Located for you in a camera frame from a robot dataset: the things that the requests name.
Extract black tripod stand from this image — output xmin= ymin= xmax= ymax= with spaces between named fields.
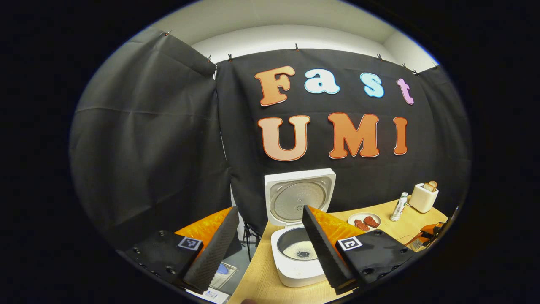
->
xmin=242 ymin=222 xmax=260 ymax=262

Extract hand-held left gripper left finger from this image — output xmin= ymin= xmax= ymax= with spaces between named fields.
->
xmin=118 ymin=206 xmax=240 ymax=295

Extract white drink bottle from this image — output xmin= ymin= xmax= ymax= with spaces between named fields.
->
xmin=390 ymin=192 xmax=408 ymax=222

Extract white rice cooker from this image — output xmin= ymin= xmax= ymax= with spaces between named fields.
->
xmin=265 ymin=168 xmax=337 ymax=288

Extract white tray with blue object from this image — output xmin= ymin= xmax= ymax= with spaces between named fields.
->
xmin=210 ymin=262 xmax=238 ymax=290

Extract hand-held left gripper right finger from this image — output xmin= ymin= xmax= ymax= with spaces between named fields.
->
xmin=302 ymin=205 xmax=416 ymax=295

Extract black backdrop cloth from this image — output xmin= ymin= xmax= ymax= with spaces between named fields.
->
xmin=70 ymin=32 xmax=471 ymax=245

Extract white rice grains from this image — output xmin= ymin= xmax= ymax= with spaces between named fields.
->
xmin=283 ymin=243 xmax=318 ymax=261

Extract white round plate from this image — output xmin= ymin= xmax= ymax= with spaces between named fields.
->
xmin=348 ymin=212 xmax=382 ymax=232

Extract white toaster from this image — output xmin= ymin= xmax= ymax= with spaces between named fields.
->
xmin=408 ymin=183 xmax=439 ymax=214

